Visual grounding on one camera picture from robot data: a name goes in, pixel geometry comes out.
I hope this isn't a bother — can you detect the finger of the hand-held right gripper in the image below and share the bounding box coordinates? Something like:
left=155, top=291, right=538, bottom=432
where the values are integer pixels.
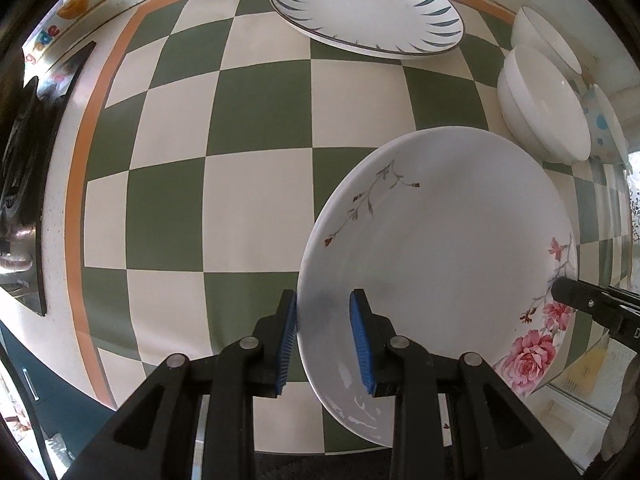
left=550, top=276, right=640, bottom=343

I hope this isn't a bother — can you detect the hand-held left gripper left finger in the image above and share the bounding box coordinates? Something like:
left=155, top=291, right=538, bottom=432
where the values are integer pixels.
left=65, top=289, right=301, bottom=480

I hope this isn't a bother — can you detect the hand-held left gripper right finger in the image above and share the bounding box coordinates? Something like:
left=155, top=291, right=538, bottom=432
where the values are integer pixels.
left=348, top=288, right=583, bottom=480

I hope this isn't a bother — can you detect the white floral plate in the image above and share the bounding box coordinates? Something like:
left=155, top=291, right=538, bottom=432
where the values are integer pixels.
left=296, top=127, right=580, bottom=448

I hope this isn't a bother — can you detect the blue dotted bowl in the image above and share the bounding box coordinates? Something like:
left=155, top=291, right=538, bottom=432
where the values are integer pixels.
left=575, top=82, right=632, bottom=167

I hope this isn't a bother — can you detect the white bowl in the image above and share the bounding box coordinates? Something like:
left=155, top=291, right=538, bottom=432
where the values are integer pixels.
left=510, top=6, right=583, bottom=78
left=497, top=45, right=592, bottom=163

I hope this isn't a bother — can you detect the white plate blue leaf rim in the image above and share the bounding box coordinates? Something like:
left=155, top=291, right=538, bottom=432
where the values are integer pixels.
left=269, top=0, right=466, bottom=59

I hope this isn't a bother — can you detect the green checkered table cloth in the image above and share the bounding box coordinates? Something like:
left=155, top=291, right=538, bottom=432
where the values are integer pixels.
left=65, top=0, right=631, bottom=456

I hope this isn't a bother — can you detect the blue kitchen cabinet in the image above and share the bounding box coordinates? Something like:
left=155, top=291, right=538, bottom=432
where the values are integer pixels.
left=0, top=320, right=121, bottom=480

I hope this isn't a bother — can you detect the black gas stove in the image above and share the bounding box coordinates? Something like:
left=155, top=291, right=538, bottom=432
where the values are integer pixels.
left=0, top=40, right=98, bottom=317

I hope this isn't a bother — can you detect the colourful letter wall sticker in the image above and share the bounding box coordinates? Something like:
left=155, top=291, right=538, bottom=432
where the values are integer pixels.
left=22, top=22, right=61, bottom=66

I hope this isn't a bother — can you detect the orange half wall sticker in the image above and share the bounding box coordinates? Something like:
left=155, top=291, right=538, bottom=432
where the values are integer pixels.
left=56, top=0, right=90, bottom=20

